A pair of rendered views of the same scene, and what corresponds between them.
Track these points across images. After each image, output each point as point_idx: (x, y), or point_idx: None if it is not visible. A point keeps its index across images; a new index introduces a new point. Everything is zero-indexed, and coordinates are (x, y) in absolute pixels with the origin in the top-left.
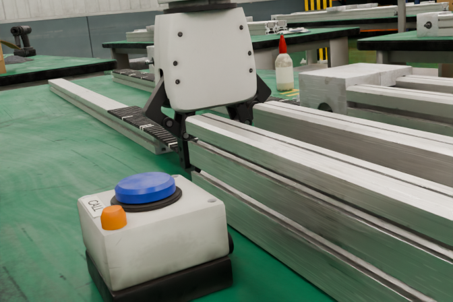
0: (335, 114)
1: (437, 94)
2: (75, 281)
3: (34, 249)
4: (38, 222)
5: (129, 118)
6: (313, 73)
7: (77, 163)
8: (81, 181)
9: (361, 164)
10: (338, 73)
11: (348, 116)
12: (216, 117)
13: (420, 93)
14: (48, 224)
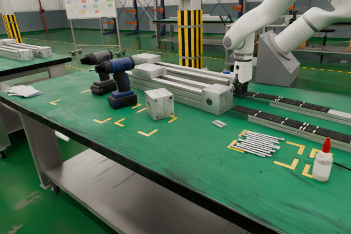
0: (210, 77)
1: (194, 82)
2: None
3: (249, 84)
4: (259, 86)
5: (298, 101)
6: (227, 86)
7: (290, 98)
8: (273, 94)
9: (200, 70)
10: (219, 85)
11: (207, 76)
12: (231, 75)
13: (197, 82)
14: (256, 86)
